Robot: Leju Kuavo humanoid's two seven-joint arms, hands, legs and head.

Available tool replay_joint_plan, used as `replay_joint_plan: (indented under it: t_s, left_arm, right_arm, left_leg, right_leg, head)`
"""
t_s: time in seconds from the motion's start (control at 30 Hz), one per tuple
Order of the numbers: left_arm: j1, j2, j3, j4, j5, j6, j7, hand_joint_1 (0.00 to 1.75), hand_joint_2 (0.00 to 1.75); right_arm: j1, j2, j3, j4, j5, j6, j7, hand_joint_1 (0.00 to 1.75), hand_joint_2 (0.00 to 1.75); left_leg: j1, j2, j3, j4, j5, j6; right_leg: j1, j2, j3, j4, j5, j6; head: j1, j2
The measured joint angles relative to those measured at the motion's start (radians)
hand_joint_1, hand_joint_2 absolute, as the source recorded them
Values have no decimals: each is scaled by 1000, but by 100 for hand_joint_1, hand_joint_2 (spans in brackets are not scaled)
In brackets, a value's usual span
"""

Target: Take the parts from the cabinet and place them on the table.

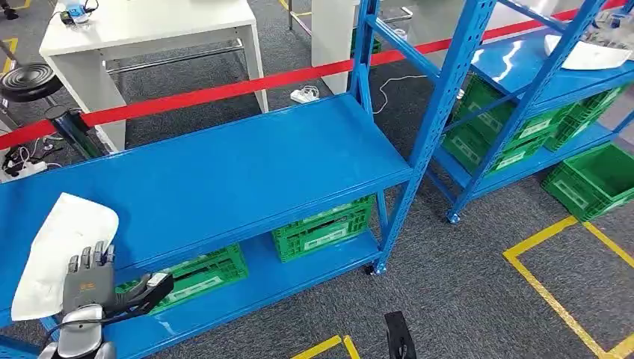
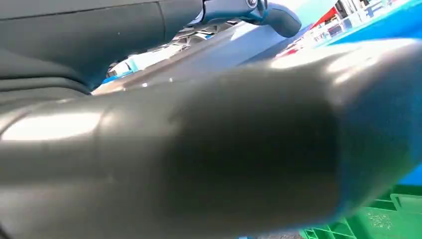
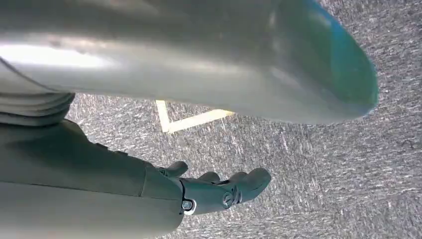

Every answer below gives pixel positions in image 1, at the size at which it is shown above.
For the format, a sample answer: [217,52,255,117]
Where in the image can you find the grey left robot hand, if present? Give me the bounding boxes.
[61,241,175,318]

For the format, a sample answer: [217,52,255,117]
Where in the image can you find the white table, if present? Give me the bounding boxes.
[38,0,269,153]

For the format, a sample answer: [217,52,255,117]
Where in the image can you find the yellow floor tape square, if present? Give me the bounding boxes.
[502,215,634,359]
[291,334,362,359]

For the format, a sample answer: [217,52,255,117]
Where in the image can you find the blue and black device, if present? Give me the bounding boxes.
[59,0,100,25]

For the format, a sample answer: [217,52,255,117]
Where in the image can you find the black stanchion post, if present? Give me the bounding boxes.
[44,105,108,161]

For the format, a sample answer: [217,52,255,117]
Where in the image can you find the white floor cable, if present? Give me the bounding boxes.
[371,74,428,116]

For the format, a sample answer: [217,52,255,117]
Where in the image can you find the blue metal shelf rack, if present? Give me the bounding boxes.
[0,0,499,359]
[425,0,634,225]

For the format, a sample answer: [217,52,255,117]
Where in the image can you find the grey plastic part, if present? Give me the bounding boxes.
[586,7,634,48]

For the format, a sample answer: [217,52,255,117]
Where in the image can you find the white power strip with plugs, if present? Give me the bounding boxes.
[0,148,63,184]

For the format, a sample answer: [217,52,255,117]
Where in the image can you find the red barrier belt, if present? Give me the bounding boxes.
[0,0,630,151]

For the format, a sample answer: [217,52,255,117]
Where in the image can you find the white table leg panel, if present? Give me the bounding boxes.
[310,0,360,96]

